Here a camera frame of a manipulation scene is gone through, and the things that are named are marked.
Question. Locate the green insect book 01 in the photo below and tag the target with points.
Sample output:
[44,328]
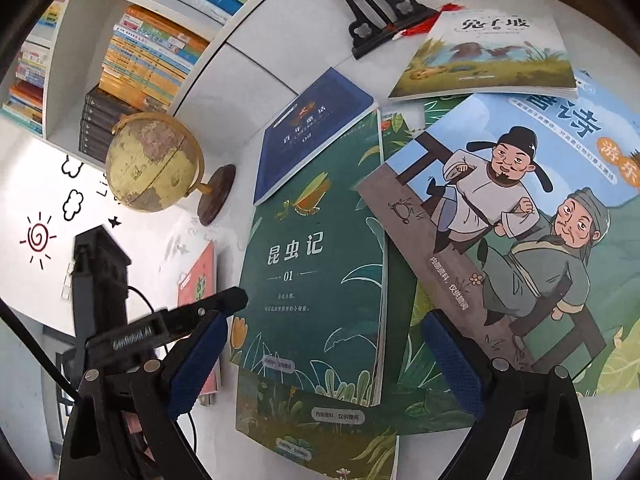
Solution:
[314,274]

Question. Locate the cartoon poets blue book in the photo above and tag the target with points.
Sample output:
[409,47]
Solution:
[519,217]

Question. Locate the yellow desk globe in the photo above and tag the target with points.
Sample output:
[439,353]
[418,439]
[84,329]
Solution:
[154,161]

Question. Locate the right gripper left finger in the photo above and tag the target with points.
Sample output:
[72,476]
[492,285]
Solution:
[124,426]

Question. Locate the red tassel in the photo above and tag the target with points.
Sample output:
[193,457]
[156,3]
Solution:
[425,26]

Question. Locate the orange yellow book row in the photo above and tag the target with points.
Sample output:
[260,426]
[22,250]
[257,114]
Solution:
[148,59]

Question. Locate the rabbit hill picture book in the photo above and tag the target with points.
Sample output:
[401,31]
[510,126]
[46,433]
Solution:
[488,51]

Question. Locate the green insect book underneath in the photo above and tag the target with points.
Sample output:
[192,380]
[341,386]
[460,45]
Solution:
[342,440]

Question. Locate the dark blue fairy tale book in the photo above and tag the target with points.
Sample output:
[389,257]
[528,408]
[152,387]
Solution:
[308,125]

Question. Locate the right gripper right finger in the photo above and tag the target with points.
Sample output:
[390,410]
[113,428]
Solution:
[553,443]

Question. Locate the pink book at table edge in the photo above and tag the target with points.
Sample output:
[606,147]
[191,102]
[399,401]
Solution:
[198,283]

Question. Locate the black book set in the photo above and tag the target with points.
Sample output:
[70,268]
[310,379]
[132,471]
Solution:
[100,113]

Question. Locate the white bookshelf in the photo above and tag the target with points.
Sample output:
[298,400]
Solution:
[225,101]

